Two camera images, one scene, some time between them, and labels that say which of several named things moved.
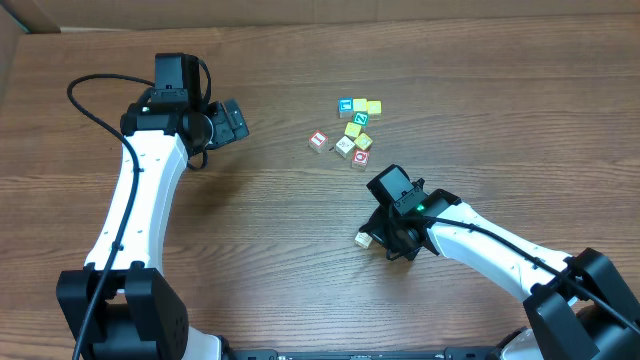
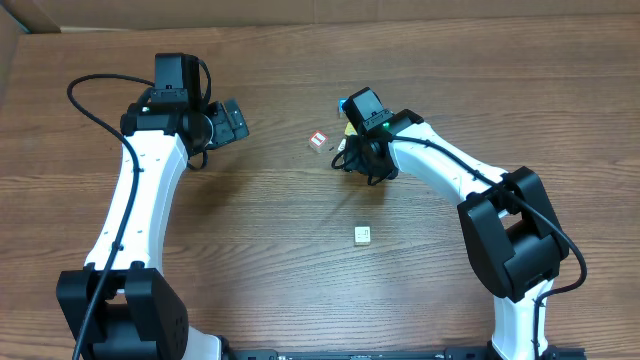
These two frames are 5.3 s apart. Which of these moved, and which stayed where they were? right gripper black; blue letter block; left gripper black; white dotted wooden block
Moved: right gripper black
Stayed: left gripper black; blue letter block; white dotted wooden block
